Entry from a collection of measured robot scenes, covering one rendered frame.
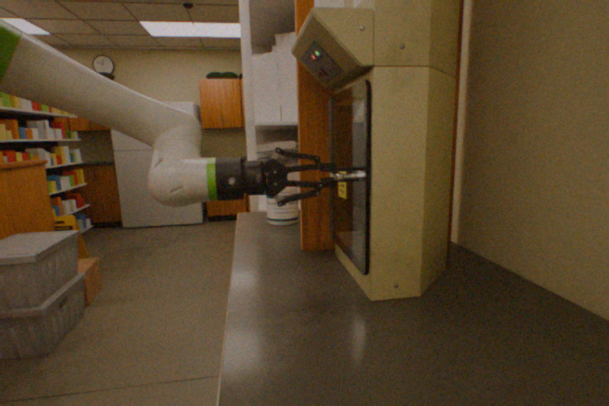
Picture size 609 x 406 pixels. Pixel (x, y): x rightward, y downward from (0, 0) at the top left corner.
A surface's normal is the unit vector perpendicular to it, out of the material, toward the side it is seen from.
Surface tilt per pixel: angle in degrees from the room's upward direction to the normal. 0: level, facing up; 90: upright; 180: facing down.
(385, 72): 90
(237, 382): 0
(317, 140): 90
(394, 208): 90
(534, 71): 90
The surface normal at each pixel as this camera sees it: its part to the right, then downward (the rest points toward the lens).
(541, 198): -0.99, 0.05
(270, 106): -0.26, 0.25
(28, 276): 0.16, 0.28
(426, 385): -0.03, -0.98
